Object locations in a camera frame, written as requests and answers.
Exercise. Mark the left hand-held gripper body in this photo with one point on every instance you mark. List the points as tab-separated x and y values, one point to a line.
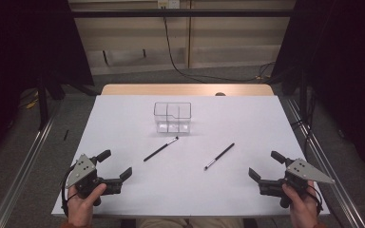
84	169

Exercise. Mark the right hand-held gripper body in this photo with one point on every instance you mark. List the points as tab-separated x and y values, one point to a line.
304	171

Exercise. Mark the black pen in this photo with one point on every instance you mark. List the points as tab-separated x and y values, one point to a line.
220	155
158	150

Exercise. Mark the clear acrylic organizer box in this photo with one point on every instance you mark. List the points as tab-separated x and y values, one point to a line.
172	125

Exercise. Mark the person's right hand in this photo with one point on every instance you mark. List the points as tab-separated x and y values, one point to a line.
304	209

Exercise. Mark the person's left hand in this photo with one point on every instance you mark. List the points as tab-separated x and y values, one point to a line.
80	209

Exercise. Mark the small black floor object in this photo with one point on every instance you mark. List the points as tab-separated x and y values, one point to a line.
66	135

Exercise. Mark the black curtain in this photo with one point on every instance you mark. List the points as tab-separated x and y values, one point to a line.
345	63
28	47

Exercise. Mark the metal floor rail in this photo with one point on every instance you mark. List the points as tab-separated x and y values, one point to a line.
332	171
25	164

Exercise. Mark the black stand post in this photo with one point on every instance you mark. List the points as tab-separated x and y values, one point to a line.
304	95
43	104

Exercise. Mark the vertical wall trim strip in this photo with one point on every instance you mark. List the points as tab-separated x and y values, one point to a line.
189	38

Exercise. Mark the black horizontal frame bar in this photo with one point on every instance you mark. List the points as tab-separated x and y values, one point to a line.
183	13

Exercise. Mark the white wall outlet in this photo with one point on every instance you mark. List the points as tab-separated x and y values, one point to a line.
168	3

